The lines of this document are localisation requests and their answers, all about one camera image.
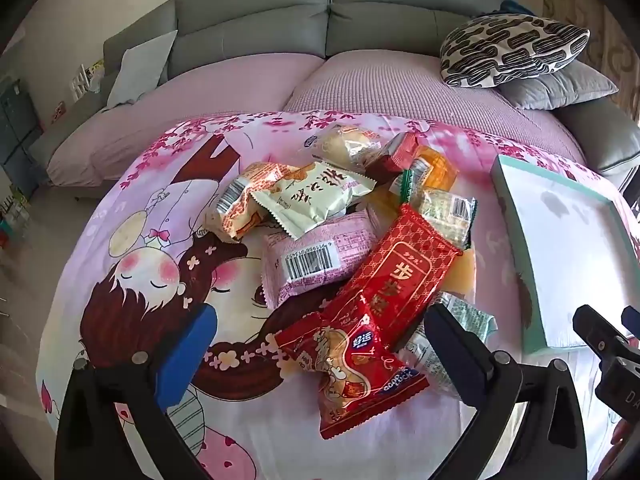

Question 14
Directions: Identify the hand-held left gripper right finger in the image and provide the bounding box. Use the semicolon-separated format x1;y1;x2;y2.
422;302;588;480

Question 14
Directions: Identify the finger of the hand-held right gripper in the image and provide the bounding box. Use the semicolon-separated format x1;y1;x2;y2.
620;305;640;343
572;304;640;376

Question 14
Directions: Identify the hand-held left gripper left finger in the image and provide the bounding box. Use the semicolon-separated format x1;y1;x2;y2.
54;302;221;480

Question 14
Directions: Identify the green foil snack packet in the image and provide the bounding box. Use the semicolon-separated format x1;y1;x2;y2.
400;291;499;398

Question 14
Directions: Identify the yellow snack packet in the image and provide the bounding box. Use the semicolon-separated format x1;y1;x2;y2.
440;247;478;296

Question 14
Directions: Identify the teal cardboard box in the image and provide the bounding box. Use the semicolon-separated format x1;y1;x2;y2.
489;154;640;358

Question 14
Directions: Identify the long red gold packet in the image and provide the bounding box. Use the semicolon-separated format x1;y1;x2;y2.
320;203;463;356

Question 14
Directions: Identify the red cartoon snack packet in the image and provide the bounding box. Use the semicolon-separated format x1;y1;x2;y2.
274;297;431;441

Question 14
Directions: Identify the clear packet with green edges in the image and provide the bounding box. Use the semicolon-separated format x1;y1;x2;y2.
397;169;478;251

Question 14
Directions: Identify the orange white pastry packet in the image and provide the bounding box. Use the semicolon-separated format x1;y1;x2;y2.
205;161;301;245

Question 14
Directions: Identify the pink snack packet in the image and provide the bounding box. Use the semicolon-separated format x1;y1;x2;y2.
260;210;386;311

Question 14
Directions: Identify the orange cake packet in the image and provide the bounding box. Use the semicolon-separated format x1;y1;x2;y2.
400;145;460;196

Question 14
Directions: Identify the pale green snack packet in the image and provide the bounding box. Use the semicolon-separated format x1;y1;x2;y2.
250;160;377;241

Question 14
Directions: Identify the red white biscuit packet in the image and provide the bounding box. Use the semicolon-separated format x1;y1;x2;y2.
367;132;421;181

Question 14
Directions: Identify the bread bun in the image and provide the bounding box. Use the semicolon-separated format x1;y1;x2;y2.
300;124;396;168

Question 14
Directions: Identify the pink printed blanket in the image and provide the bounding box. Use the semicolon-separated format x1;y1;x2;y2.
37;112;640;480

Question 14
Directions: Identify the grey pillow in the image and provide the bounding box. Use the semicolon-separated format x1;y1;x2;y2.
497;60;620;111

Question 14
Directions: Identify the pink sofa cover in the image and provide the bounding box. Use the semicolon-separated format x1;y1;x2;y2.
45;50;586;188

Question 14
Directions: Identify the dark grey cabinet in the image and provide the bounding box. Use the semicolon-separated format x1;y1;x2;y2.
0;77;43;196

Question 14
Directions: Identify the light grey cushion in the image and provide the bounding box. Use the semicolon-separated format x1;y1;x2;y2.
106;30;179;108

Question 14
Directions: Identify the white book rack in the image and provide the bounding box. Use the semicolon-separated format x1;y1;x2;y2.
70;59;106;101

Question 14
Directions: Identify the black white patterned pillow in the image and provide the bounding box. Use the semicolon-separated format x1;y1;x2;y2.
439;12;591;90

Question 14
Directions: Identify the patterned beige curtain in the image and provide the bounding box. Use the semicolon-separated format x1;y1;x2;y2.
542;0;640;121

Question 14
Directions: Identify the blue cloth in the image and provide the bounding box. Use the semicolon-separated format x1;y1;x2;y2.
500;0;538;17

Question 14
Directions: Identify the grey sofa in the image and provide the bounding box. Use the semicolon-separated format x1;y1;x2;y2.
27;0;640;191

